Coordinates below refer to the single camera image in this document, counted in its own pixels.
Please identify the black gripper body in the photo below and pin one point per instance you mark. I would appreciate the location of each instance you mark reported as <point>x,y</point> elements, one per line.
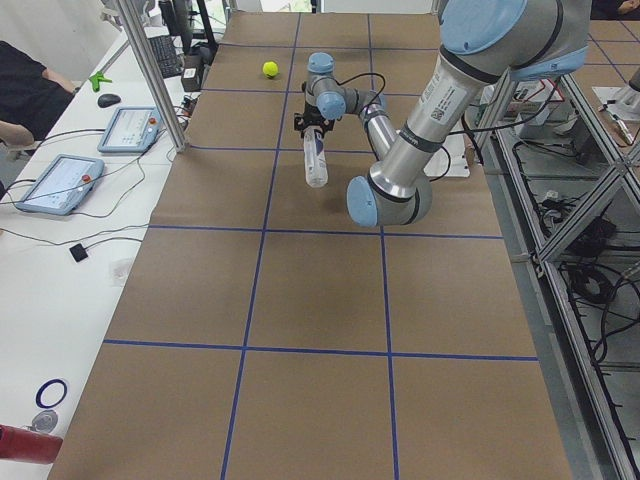
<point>314,117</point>

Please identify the clear tennis ball can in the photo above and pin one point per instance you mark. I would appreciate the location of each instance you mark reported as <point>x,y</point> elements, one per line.
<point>316,173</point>

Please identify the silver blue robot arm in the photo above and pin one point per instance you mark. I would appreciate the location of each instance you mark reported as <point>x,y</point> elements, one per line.
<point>480,41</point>

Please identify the far yellow tennis ball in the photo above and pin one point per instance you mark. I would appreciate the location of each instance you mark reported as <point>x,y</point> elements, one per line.
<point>270,69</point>

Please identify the black box with label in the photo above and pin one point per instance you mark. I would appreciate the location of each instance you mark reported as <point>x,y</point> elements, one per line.
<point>192,73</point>

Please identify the black keyboard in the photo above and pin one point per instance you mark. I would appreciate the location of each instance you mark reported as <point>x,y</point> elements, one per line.
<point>165,56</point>

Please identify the far blue teach pendant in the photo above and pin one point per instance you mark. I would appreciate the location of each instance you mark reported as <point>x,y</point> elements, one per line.
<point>131,130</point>

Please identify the blue teach pendant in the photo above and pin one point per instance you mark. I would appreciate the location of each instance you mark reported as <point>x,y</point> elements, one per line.
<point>63,185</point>
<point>131,130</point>

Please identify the black computer mouse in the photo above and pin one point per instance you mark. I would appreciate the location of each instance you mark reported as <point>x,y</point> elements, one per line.
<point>107,100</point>

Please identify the brown paper table cover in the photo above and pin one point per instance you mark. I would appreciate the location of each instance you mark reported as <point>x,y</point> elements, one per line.
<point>262,334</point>

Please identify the green plastic clamp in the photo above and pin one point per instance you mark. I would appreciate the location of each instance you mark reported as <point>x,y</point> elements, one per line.
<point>97,79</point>

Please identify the near blue teach pendant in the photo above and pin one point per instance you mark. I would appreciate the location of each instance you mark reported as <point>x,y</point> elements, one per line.
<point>63,185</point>

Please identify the small black square puck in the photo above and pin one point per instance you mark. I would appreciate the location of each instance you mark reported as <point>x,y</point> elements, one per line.
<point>78,252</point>

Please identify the seated person in black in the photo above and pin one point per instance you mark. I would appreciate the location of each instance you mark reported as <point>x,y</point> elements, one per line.
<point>33,97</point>

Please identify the silver metal disc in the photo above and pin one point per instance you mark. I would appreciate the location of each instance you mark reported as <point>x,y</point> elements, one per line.
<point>44,422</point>

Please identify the red cylinder bottle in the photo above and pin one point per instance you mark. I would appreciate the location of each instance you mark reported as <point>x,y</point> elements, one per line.
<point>23,445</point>

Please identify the aluminium frame post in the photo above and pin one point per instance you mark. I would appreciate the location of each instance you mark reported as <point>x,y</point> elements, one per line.
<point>143,53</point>

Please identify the white camera mast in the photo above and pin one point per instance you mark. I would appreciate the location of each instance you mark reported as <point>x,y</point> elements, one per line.
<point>450,161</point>

